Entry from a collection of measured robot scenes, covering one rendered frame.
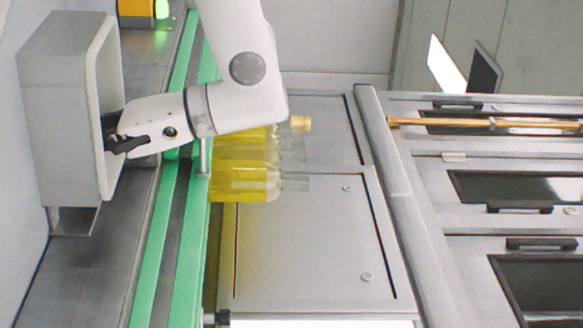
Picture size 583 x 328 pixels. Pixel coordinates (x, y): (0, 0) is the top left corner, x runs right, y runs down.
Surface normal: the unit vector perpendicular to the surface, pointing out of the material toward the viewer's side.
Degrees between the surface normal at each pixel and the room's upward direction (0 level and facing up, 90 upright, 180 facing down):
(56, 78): 90
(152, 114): 105
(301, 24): 90
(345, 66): 90
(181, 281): 90
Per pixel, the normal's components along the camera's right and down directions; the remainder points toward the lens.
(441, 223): 0.05, -0.85
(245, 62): 0.08, 0.47
